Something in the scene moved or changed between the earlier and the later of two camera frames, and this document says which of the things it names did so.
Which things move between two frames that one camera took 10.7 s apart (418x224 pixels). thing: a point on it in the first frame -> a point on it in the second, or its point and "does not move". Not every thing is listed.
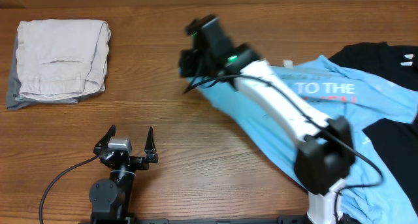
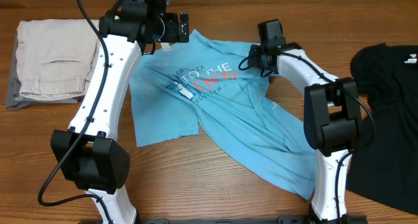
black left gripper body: (137, 163) -> (165, 30)
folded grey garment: (15, 100) does not move
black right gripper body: (192, 65) -> (256, 60)
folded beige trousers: (61, 59) does not move
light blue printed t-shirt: (362, 98) -> (179, 88)
